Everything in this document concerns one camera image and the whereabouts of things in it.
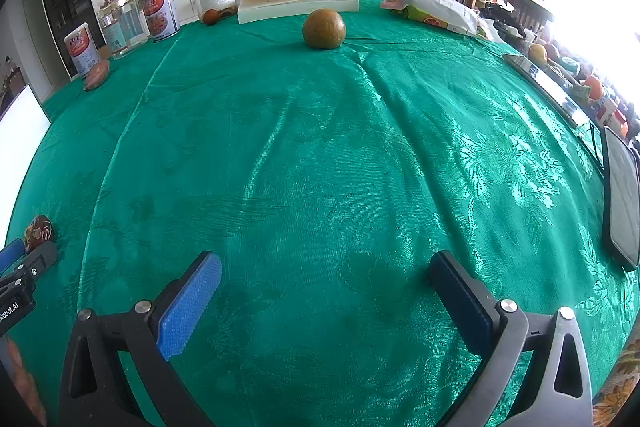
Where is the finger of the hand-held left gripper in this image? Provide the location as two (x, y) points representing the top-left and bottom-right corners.
(0, 237), (26, 273)
(0, 240), (59, 290)

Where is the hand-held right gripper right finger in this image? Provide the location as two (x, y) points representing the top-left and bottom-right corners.
(428, 250), (593, 427)

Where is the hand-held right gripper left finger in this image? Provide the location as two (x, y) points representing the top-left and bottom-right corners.
(59, 251), (223, 427)

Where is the dark avocado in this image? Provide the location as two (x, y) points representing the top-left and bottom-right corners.
(24, 215), (56, 253)

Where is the brown-green round fruit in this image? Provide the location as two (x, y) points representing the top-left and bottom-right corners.
(302, 8), (347, 51)

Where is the green tablecloth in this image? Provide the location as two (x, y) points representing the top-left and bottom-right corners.
(4, 0), (640, 427)

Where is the reddish sweet potato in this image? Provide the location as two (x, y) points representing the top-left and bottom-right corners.
(82, 59), (111, 92)

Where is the black smartphone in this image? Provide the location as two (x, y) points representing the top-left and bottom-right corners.
(601, 125), (640, 272)

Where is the small red label can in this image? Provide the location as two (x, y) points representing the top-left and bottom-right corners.
(63, 22), (99, 80)

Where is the dark tablet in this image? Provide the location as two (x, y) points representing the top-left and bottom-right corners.
(502, 53), (594, 130)

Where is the clear glass jar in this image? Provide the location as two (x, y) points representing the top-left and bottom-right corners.
(97, 0), (150, 60)

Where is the fruit basket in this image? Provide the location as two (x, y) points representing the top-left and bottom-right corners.
(527, 41), (607, 104)

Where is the large red label can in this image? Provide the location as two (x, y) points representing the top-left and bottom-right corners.
(138, 0), (181, 44)

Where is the white plastic snack bag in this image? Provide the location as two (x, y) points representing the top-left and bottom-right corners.
(379, 0), (482, 37)

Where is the white book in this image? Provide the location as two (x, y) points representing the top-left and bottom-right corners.
(236, 0), (360, 26)

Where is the black cable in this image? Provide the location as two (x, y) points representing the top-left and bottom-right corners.
(574, 121), (607, 168)

